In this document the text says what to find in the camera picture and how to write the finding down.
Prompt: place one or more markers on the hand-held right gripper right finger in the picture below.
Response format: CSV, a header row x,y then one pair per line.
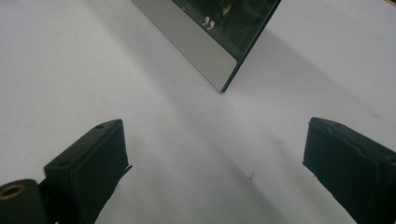
x,y
351,165

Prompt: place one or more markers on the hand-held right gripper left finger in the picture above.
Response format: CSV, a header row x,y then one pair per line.
x,y
90,168

